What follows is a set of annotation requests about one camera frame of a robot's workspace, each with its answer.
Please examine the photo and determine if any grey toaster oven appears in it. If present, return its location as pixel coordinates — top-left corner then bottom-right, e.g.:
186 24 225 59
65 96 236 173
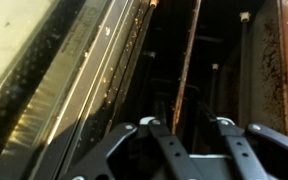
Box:
110 0 288 144

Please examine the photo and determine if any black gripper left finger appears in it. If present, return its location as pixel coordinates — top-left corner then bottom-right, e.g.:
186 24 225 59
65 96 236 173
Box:
60 119 203 180

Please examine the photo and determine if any toaster oven glass door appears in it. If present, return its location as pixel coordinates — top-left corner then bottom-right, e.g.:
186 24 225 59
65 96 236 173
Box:
0 0 153 180

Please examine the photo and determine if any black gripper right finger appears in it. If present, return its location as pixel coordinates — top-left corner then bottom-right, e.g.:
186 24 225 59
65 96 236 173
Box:
216 117 288 180

